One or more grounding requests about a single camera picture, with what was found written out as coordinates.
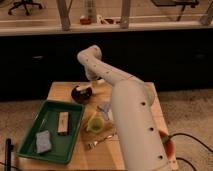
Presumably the green plastic cup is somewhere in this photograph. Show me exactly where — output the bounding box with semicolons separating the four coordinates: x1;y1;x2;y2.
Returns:
89;117;104;133

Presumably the green plastic tray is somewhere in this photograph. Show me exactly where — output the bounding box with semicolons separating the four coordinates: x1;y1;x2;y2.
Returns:
17;100;85;164

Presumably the orange bowl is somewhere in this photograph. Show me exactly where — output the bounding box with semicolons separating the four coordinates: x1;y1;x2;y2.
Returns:
159;130;175;159

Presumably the black floor cable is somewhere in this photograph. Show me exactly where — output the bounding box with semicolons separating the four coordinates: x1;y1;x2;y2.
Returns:
168;132;213;171

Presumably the wooden table leg middle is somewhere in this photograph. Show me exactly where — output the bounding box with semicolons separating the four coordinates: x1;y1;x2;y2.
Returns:
120;0;131;29

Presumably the black office chair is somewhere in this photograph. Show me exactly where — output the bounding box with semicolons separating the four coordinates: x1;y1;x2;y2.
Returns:
8;0;43;16

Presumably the wooden table leg left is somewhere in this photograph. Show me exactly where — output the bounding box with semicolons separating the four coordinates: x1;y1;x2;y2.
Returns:
56;0;70;31

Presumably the grey cloth piece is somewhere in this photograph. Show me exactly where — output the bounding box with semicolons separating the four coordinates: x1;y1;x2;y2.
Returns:
97;102;110;120

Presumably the dark purple bowl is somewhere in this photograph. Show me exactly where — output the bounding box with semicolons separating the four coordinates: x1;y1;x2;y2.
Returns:
71;85;92;104

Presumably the red object on floor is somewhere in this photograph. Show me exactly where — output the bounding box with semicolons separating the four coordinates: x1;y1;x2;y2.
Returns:
80;18;92;25

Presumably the wooden block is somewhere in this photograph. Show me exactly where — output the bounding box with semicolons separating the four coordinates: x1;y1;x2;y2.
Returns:
57;112;69;135

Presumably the white handled dish brush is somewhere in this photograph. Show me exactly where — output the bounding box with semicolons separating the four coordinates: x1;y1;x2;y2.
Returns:
76;80;100;91

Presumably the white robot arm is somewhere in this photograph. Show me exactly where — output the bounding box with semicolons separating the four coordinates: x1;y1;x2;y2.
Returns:
77;45;172;171

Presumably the wooden table leg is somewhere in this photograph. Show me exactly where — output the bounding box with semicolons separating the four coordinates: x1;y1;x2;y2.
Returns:
56;0;70;31
120;0;131;29

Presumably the black stand post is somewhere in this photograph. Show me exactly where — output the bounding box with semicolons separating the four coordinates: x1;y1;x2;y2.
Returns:
4;138;14;171

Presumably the grey blue sponge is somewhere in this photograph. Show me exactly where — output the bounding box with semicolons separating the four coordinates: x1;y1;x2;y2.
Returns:
36;130;52;154

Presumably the silver fork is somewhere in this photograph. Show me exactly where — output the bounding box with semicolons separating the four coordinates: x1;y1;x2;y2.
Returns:
87;133;116;150

